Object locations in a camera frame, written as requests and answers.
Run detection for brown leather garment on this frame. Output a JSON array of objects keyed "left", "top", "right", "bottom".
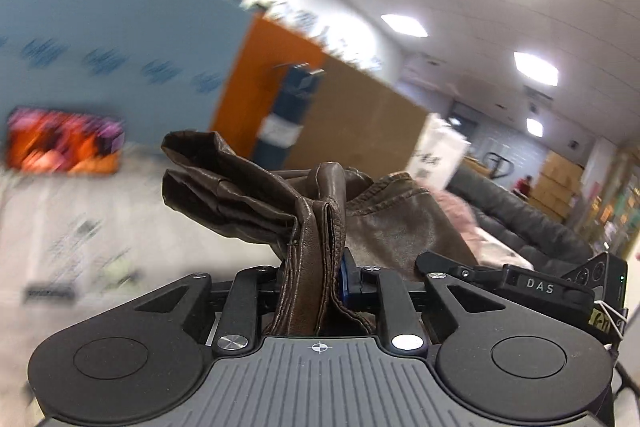
[{"left": 162, "top": 131, "right": 476, "bottom": 336}]

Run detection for pink mattress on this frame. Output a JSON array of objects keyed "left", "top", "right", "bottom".
[{"left": 464, "top": 228, "right": 534, "bottom": 270}]

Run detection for black leather sofa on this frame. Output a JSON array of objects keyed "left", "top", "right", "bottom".
[{"left": 447, "top": 165, "right": 593, "bottom": 277}]

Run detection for pink knitted sweater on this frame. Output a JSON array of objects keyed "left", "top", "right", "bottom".
[{"left": 432, "top": 191, "right": 482, "bottom": 258}]

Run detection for stacked cardboard boxes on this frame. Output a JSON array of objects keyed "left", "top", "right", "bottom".
[{"left": 528, "top": 152, "right": 584, "bottom": 222}]

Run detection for white shopping bag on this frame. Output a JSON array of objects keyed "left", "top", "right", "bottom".
[{"left": 406, "top": 113, "right": 471, "bottom": 191}]

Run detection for dark blue thermos bottle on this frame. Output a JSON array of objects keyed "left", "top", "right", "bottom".
[{"left": 252, "top": 63, "right": 324, "bottom": 170}]

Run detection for orange board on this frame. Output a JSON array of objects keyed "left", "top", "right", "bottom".
[{"left": 209, "top": 16, "right": 324, "bottom": 158}]

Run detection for brown cardboard box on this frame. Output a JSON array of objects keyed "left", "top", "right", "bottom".
[{"left": 284, "top": 56, "right": 427, "bottom": 179}]

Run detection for smartphone with bright screen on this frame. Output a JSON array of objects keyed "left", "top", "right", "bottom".
[{"left": 6, "top": 107, "right": 126, "bottom": 176}]

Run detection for blue foam board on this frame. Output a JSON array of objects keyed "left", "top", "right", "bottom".
[{"left": 1, "top": 0, "right": 252, "bottom": 146}]

